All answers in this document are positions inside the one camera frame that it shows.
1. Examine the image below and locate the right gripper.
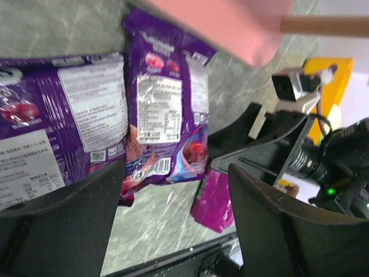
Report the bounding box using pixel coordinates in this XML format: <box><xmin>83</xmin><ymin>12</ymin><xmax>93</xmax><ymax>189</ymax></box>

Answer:
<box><xmin>208</xmin><ymin>103</ymin><xmax>368</xmax><ymax>276</ymax></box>

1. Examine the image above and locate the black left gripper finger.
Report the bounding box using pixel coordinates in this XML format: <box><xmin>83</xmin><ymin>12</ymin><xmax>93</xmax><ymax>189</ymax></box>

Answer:
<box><xmin>1</xmin><ymin>160</ymin><xmax>125</xmax><ymax>276</ymax></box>

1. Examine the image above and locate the purple Fox's berries bag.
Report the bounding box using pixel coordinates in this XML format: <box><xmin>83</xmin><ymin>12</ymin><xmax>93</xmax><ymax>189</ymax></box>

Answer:
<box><xmin>1</xmin><ymin>52</ymin><xmax>129</xmax><ymax>209</ymax></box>
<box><xmin>119</xmin><ymin>7</ymin><xmax>216</xmax><ymax>207</ymax></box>

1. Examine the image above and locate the purple grape candy bag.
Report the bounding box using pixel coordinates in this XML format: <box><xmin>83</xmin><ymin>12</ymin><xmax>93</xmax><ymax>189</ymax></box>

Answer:
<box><xmin>190</xmin><ymin>168</ymin><xmax>234</xmax><ymax>233</ymax></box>

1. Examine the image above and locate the pink three-tier shelf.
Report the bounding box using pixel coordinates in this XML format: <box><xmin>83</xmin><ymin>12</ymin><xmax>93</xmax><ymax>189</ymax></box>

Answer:
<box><xmin>128</xmin><ymin>0</ymin><xmax>368</xmax><ymax>67</ymax></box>

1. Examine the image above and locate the brown round object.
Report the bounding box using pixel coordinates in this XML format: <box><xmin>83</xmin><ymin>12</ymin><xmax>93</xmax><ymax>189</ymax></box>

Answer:
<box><xmin>274</xmin><ymin>179</ymin><xmax>299</xmax><ymax>198</ymax></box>

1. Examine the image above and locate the yellow plastic basket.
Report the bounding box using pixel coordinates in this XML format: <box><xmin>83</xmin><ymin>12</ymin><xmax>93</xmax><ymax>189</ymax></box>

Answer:
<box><xmin>304</xmin><ymin>57</ymin><xmax>354</xmax><ymax>130</ymax></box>

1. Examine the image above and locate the black base frame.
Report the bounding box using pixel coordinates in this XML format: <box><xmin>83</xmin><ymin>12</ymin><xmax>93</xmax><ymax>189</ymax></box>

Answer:
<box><xmin>109</xmin><ymin>232</ymin><xmax>243</xmax><ymax>276</ymax></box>

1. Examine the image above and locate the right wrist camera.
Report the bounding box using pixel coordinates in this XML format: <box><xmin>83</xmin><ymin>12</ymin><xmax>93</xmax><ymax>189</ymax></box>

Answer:
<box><xmin>248</xmin><ymin>63</ymin><xmax>341</xmax><ymax>139</ymax></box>

